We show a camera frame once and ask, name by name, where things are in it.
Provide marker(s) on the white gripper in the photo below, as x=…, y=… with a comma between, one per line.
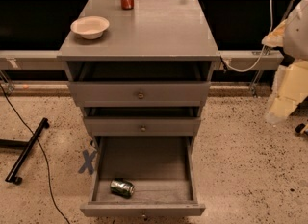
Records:
x=296, y=35

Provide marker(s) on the green soda can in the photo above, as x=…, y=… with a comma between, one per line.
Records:
x=122, y=188

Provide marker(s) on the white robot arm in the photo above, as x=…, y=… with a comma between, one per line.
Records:
x=295, y=41

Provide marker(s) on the grey drawer cabinet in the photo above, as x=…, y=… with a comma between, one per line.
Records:
x=154, y=31

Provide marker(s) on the grey bottom drawer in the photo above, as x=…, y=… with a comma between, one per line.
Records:
x=161, y=170

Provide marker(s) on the grey drawer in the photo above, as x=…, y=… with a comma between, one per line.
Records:
x=161, y=170
x=144, y=121
x=139, y=84

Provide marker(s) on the grey middle drawer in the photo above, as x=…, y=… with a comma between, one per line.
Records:
x=144, y=121

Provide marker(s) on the grey top drawer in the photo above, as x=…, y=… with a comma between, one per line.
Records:
x=139, y=84

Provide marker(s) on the black caster wheel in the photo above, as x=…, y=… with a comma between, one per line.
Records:
x=302, y=129

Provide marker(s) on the white bowl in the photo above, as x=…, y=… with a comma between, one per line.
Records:
x=90, y=27

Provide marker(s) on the blue tape cross mark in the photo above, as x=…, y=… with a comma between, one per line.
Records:
x=87, y=165

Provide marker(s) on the black metal stand leg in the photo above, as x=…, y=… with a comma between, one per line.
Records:
x=25, y=147

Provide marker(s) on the grey metal frame rail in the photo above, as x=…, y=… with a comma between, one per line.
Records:
x=48, y=60

